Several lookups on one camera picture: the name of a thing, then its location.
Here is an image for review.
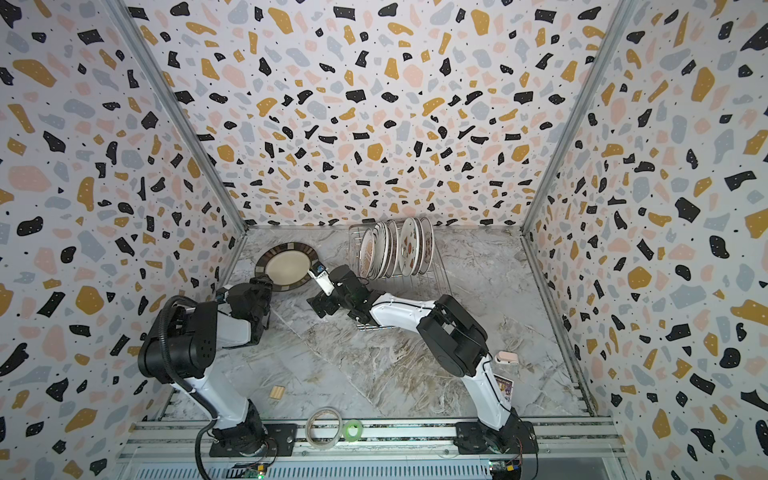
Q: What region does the blue striped white plate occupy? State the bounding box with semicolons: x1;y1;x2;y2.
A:
368;222;387;279

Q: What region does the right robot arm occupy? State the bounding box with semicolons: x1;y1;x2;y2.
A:
308;261;519;453

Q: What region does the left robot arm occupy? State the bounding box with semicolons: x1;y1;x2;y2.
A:
138;274;274;455

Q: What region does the orange sunburst plate front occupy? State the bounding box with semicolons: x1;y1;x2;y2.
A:
358;229;376;278

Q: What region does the orange sunburst plate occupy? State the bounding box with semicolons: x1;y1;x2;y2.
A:
358;229;376;278
382;220;399;278

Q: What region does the green rim eat plate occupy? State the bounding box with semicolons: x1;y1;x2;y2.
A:
399;218;421;276

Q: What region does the watermelon blue rim plate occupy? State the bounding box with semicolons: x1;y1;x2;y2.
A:
418;217;423;275

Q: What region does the small wooden block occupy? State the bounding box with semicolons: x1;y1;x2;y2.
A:
269;386;285;400

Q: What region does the green rim rear plate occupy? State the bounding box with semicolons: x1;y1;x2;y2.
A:
420;217;434;275

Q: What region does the clear tape roll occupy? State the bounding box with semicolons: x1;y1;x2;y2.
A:
304;407;344;450

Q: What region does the green tape roll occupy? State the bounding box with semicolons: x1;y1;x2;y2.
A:
343;419;364;442

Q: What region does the pink small object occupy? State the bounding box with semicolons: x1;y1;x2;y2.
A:
494;351;519;365

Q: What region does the colourful card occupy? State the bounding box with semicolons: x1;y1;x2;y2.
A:
494;374;514;403

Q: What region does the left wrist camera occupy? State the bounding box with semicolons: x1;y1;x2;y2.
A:
215;287;229;304

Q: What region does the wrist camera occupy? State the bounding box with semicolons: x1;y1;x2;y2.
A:
215;287;229;304
308;261;334;296

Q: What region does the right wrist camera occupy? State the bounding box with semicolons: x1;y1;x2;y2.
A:
308;261;334;296

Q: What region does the wire dish rack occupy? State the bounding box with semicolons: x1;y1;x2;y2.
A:
348;220;453;332

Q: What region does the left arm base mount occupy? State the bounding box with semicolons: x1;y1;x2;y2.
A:
209;423;298;458

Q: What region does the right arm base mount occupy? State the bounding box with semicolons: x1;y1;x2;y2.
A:
453;417;539;455

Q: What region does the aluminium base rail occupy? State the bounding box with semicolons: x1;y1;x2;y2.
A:
114;417;634;479

